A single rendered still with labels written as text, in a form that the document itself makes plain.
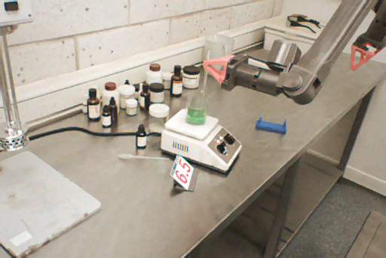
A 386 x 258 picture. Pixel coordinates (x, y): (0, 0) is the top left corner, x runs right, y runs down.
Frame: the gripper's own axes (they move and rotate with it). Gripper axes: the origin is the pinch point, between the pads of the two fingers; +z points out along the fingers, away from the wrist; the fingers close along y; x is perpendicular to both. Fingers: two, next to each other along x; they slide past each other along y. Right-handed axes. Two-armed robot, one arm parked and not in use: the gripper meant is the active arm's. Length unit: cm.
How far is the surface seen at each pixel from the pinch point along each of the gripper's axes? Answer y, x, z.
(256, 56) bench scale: -79, 21, 12
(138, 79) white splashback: -23.4, 22.6, 38.0
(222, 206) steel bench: 17.8, 25.9, -16.9
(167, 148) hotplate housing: 7.7, 24.0, 5.0
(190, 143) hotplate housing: 7.2, 19.9, -1.5
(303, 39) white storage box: -100, 14, -3
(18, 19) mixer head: 41.4, -14.8, 15.1
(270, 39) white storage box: -103, 19, 14
